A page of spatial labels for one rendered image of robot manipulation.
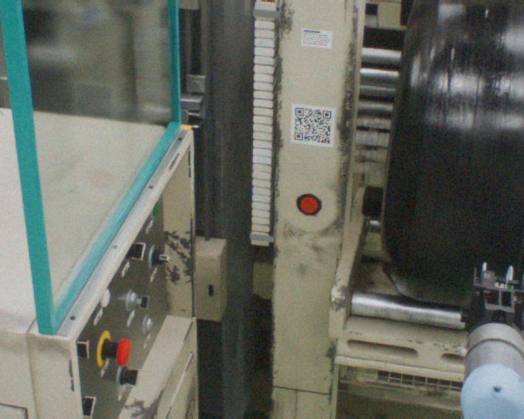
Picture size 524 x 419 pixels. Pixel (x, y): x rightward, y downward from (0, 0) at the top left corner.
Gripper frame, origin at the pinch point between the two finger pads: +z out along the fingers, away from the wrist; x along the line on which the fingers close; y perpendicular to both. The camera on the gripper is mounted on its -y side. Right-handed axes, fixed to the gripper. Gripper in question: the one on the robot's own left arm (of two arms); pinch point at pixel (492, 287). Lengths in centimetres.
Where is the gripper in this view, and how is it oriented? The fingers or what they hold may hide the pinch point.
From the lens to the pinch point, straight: 157.9
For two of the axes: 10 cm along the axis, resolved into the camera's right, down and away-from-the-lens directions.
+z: 2.0, -4.0, 8.9
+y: 0.4, -9.1, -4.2
